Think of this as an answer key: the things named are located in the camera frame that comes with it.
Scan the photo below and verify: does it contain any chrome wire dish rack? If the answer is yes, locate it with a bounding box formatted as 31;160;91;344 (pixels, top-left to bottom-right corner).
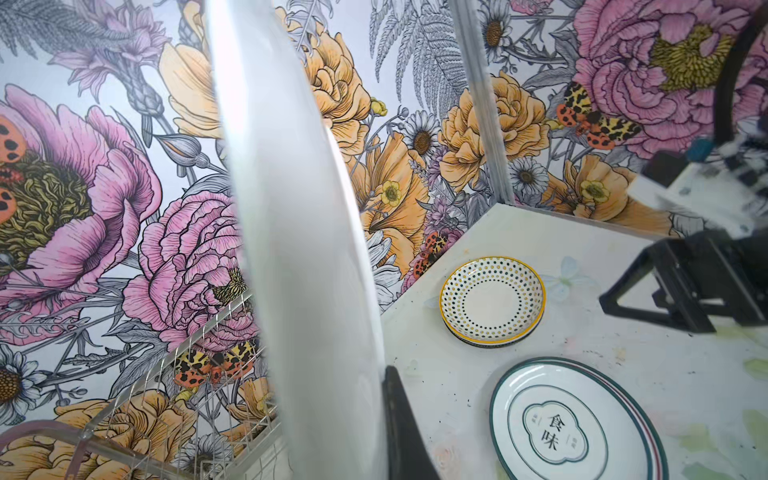
1;286;292;479

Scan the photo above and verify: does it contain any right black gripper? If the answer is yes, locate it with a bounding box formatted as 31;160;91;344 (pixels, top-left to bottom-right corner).
599;229;767;333

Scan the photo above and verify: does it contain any right black corrugated cable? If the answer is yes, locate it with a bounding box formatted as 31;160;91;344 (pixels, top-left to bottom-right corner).
712;5;768;145

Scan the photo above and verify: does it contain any white plate row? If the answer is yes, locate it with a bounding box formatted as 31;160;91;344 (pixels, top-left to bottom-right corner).
489;357;670;479

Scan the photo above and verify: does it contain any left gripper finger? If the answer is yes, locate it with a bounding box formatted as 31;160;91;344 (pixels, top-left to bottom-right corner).
382;365;440;480

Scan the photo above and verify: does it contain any yellow rimmed white plate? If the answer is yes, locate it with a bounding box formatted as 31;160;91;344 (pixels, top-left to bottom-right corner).
438;256;547;348

